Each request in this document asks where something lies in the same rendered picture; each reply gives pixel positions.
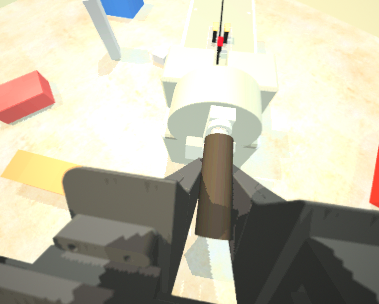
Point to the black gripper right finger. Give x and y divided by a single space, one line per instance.
267 232

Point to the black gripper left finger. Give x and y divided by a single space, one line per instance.
164 204

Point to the blue rectangular block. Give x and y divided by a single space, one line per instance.
122 8

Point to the white rectangular bar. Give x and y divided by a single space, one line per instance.
101 22

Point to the small white cube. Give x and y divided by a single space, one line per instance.
159 55

